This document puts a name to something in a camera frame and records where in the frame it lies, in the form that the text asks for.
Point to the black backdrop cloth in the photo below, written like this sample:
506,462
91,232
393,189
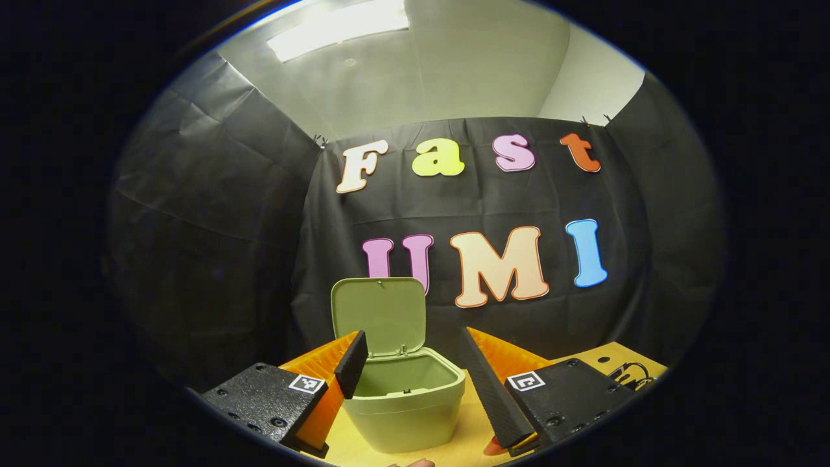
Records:
227,214

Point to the wooden desktop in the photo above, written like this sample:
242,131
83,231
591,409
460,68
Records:
467,428

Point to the ceiling light panel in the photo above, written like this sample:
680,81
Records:
337,29

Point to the pink pop can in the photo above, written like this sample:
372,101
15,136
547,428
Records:
415,463

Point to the green desktop garbage bin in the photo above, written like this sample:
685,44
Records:
402,408

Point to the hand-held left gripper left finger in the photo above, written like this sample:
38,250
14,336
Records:
353,363

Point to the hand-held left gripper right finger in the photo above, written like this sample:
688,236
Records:
493,395

